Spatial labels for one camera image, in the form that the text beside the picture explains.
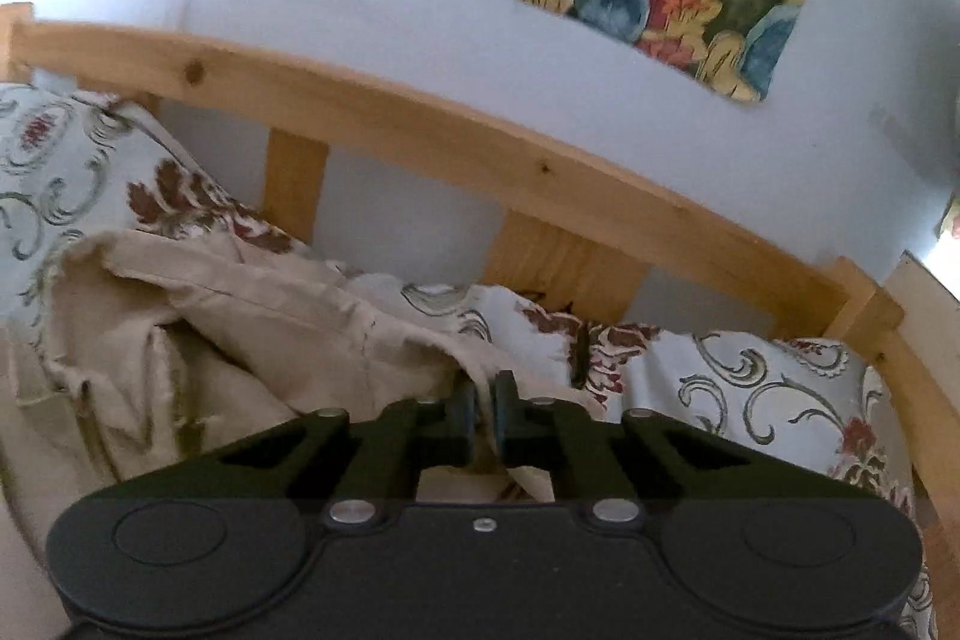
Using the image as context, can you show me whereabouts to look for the beige pants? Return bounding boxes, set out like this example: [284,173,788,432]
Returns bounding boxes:
[0,227,608,640]

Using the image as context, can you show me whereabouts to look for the floral bed sheet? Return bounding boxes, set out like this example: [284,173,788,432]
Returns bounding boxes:
[0,81,938,640]

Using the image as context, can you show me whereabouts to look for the white panel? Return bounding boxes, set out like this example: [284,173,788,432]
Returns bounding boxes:
[885,250,960,345]

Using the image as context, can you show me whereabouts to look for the wooden bed frame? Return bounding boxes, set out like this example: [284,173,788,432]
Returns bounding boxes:
[0,2,960,640]

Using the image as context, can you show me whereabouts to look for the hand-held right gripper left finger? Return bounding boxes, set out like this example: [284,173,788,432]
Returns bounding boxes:
[124,379,482,525]

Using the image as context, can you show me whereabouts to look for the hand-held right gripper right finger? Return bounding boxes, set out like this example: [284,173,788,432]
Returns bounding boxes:
[491,371,845,525]

